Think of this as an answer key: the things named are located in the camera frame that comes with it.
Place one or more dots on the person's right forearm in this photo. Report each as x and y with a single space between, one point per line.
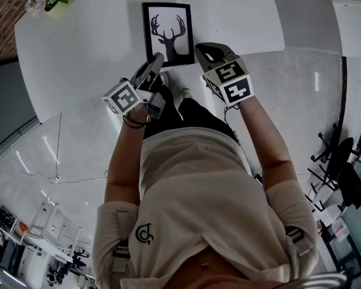
267 143

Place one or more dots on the white shoe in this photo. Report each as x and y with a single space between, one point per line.
186 94
164 79

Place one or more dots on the round white table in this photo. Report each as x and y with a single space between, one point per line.
93 56

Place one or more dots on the black office chair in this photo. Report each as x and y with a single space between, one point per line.
349 173

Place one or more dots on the white frame table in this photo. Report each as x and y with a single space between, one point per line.
48 230

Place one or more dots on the framed deer silhouette picture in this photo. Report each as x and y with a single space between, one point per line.
168 20

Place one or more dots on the orange round object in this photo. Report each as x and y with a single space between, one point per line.
23 227

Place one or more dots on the black wrist bands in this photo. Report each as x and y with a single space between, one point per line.
133 122

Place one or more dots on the black trousers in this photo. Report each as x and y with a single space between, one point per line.
198 116

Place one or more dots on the silver metal tube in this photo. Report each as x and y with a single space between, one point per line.
316 280

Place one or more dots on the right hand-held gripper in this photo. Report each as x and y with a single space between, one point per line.
231 83

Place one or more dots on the white rectangular table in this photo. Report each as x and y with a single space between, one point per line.
358 29

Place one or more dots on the white power adapter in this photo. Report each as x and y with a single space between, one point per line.
57 179

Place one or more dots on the person's left hand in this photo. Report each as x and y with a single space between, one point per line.
138 111

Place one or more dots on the white t-shirt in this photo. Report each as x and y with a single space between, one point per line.
204 197

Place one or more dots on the person's left forearm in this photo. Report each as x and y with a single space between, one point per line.
126 161

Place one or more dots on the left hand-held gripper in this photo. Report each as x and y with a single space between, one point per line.
123 98

